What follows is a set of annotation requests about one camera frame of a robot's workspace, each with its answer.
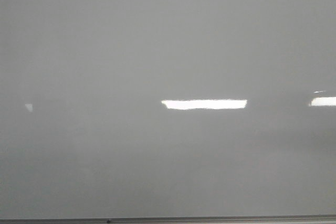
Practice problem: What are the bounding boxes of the white glossy whiteboard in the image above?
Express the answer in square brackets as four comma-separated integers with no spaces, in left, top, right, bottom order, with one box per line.
[1,0,335,219]

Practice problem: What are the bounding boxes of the grey aluminium whiteboard frame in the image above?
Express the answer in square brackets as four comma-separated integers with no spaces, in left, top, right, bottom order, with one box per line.
[1,215,335,223]

